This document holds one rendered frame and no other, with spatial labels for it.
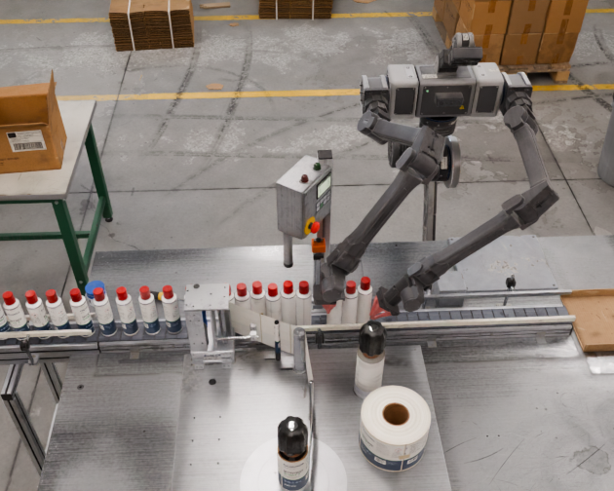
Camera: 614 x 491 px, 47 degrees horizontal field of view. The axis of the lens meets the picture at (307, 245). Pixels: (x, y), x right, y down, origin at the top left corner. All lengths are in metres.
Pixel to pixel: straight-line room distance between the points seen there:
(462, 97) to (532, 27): 3.11
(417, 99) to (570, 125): 2.92
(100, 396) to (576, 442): 1.52
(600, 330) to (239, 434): 1.33
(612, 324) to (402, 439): 1.03
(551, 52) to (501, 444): 3.90
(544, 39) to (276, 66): 2.02
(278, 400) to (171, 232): 2.11
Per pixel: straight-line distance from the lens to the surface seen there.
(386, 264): 2.80
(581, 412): 2.51
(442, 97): 2.54
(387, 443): 2.07
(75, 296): 2.44
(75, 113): 3.92
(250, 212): 4.32
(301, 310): 2.41
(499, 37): 5.57
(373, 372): 2.21
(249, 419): 2.28
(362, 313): 2.46
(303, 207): 2.12
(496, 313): 2.63
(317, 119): 5.14
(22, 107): 3.68
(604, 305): 2.85
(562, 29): 5.71
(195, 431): 2.27
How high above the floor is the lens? 2.77
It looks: 43 degrees down
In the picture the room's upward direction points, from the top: straight up
